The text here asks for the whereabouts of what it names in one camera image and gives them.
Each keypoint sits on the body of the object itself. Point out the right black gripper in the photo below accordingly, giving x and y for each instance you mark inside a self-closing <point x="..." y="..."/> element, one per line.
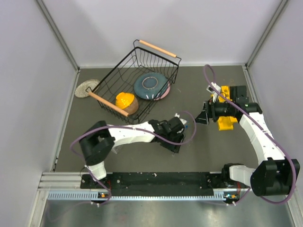
<point x="203" y="117"/>

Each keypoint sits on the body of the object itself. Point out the black wire basket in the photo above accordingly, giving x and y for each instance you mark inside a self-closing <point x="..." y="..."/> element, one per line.
<point x="147" y="71"/>

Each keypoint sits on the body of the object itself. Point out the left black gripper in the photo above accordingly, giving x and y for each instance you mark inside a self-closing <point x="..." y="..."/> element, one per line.
<point x="179" y="137"/>

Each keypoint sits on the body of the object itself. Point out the yellow test tube rack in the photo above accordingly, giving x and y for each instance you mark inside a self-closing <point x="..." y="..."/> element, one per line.
<point x="226" y="122"/>

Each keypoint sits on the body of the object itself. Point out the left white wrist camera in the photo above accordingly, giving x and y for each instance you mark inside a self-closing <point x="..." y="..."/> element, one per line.
<point x="184" y="122"/>

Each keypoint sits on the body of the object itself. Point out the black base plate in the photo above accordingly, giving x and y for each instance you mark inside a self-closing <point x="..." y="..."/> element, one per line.
<point x="166" y="183"/>

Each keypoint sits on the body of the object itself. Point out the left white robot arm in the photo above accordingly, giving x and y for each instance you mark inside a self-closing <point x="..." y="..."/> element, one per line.
<point x="96" y="146"/>

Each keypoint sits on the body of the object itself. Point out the glass test tube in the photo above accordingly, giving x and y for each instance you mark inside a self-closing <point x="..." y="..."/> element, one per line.
<point x="232" y="83"/>

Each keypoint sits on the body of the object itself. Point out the blue ceramic plate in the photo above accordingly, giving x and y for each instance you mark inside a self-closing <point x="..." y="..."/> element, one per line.
<point x="150" y="86"/>

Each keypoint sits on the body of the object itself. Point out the clear acrylic tube rack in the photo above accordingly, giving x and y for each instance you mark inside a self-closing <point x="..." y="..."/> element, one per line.
<point x="116" y="149"/>

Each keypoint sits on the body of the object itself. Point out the yellow and brown bowl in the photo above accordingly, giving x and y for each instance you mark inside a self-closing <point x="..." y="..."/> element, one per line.
<point x="127" y="102"/>

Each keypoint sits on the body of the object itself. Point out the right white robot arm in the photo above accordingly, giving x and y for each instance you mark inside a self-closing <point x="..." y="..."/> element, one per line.
<point x="274" y="174"/>

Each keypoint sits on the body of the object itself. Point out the woven round coaster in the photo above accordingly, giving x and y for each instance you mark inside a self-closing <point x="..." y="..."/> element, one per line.
<point x="82" y="90"/>

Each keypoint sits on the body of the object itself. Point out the pink plate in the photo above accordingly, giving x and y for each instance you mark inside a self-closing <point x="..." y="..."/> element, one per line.
<point x="164" y="94"/>

